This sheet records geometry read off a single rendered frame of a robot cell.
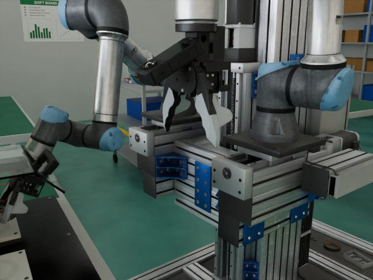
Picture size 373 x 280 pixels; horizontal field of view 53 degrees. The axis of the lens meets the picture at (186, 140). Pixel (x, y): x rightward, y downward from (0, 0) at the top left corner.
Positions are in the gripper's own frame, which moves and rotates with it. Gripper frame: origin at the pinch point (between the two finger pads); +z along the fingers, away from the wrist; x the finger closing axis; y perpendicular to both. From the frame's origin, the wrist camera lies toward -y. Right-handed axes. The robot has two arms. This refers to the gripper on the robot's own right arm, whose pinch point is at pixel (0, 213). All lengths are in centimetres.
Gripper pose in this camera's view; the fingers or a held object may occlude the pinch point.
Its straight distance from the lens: 125.2
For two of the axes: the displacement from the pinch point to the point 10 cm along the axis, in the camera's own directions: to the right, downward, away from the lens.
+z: -4.3, 9.0, -0.1
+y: 7.5, 3.6, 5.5
